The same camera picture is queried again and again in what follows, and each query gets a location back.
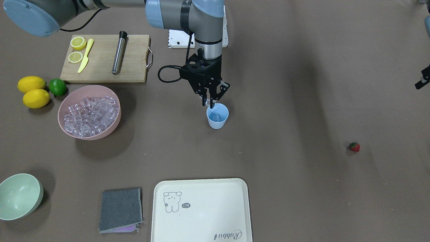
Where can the green lime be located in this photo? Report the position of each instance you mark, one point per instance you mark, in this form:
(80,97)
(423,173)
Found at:
(57,86)

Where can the pile of ice cubes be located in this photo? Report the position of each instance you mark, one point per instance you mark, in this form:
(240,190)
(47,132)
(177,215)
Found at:
(91,116)

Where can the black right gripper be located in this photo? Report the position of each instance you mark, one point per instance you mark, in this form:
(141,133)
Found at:
(215,76)

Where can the whole yellow lemon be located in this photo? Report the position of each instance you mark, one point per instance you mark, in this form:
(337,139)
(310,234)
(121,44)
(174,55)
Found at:
(29,83)
(36,98)

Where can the wooden cutting board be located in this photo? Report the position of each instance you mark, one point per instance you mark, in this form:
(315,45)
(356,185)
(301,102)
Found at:
(101,60)

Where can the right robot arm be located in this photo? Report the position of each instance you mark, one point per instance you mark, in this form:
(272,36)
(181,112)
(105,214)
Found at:
(202,19)

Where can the blue plastic cup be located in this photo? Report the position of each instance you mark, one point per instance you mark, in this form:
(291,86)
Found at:
(217,116)

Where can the cream rabbit tray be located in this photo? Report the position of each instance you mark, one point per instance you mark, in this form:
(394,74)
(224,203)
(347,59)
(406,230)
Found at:
(201,210)

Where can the red strawberry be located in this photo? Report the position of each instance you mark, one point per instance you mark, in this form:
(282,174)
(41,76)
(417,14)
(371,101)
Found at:
(355,147)

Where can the pink bowl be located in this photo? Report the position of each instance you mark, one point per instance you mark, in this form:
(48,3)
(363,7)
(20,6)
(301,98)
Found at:
(81,93)

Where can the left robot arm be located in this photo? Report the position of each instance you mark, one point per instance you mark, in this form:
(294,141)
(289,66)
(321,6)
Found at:
(427,25)

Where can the grey folded cloth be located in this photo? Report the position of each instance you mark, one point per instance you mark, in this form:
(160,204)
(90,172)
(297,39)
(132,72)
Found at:
(121,210)

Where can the green bowl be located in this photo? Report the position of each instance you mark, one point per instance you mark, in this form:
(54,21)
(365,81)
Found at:
(20,195)

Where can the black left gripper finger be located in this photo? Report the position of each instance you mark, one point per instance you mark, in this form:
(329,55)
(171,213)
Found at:
(424,79)

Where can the yellow plastic knife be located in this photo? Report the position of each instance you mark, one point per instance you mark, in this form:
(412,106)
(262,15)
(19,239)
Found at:
(85,59)

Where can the lemon half slice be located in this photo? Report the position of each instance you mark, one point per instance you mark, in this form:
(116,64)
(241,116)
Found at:
(78,43)
(75,57)

